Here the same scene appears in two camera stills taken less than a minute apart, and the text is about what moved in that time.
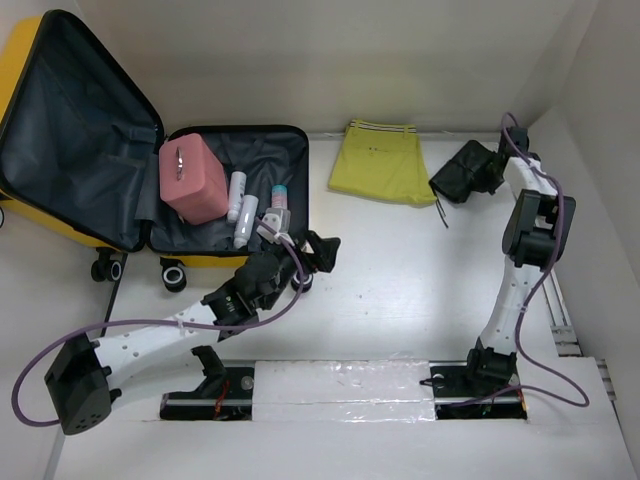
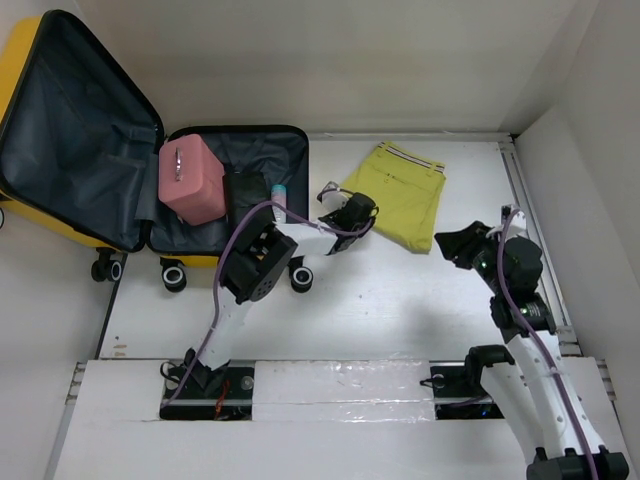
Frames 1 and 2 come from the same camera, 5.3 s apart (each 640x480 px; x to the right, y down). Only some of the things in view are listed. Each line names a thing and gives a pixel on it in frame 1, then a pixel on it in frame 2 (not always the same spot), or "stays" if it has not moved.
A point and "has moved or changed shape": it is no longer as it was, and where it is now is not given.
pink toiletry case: x=192 y=182 stays
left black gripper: x=320 y=256 → x=367 y=221
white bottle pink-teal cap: x=279 y=196 has moved or changed shape
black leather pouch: x=465 y=174 → x=244 y=191
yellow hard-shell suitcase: x=80 y=156 stays
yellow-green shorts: x=382 y=161 → x=407 y=191
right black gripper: x=496 y=184 → x=463 y=242
